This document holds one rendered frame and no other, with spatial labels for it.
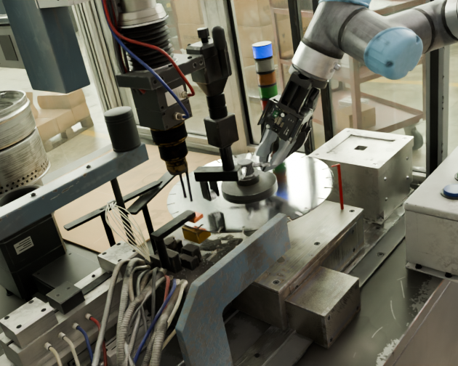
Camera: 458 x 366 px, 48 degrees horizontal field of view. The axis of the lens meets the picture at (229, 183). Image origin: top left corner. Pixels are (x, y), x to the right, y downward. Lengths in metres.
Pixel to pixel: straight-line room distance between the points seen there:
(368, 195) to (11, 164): 0.87
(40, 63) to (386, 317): 0.73
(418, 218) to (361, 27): 0.39
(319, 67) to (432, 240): 0.39
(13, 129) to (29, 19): 0.55
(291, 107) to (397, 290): 0.40
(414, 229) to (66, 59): 0.69
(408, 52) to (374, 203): 0.46
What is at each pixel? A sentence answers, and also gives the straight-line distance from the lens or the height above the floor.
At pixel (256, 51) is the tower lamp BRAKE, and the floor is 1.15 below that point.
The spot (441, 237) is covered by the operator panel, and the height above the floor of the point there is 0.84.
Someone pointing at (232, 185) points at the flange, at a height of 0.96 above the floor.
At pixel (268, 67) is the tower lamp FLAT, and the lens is 1.23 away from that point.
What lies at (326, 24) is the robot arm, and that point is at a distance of 0.88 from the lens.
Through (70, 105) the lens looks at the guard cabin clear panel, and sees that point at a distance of 2.00.
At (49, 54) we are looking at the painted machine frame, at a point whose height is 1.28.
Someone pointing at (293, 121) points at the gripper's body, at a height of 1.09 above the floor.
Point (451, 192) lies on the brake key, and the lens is 1.04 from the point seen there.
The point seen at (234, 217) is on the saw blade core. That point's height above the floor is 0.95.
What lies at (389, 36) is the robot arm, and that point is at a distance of 0.82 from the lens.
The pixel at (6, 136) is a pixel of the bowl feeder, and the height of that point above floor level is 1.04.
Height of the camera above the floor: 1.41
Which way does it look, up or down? 26 degrees down
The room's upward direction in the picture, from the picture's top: 11 degrees counter-clockwise
